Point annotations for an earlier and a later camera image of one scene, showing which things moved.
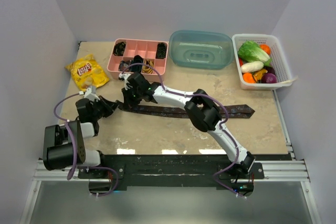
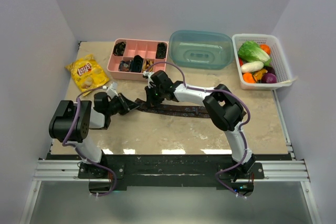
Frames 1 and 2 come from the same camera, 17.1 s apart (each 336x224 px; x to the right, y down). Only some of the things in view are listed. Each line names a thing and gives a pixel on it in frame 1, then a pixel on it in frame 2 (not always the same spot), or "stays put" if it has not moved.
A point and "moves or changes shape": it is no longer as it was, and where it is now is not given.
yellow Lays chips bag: [86, 72] stays put
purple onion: [269, 78] stays put
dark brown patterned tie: [229, 110] moves or changes shape
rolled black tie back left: [119, 48] stays put
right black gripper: [129, 103] → [149, 98]
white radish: [249, 66] stays put
